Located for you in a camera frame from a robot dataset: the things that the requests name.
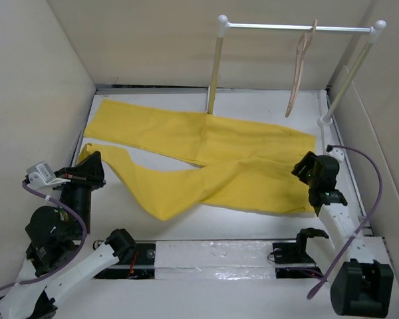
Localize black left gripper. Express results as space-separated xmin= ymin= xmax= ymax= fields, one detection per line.
xmin=53 ymin=150 xmax=108 ymax=235

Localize yellow trousers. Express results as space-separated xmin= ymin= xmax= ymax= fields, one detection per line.
xmin=79 ymin=100 xmax=315 ymax=221

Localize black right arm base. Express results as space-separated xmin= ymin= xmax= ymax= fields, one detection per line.
xmin=267 ymin=228 xmax=329 ymax=279

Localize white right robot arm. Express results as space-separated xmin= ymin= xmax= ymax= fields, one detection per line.
xmin=292 ymin=152 xmax=394 ymax=318

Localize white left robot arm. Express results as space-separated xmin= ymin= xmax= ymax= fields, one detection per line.
xmin=0 ymin=151 xmax=136 ymax=318

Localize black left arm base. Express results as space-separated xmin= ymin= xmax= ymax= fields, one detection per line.
xmin=94 ymin=242 xmax=156 ymax=280

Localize wooden clothes hanger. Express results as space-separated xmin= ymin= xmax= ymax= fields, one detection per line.
xmin=285 ymin=19 xmax=318 ymax=118

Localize white clothes rack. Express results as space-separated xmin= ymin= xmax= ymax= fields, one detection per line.
xmin=205 ymin=14 xmax=386 ymax=160

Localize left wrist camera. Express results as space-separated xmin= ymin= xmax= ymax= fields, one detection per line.
xmin=27 ymin=161 xmax=70 ymax=190

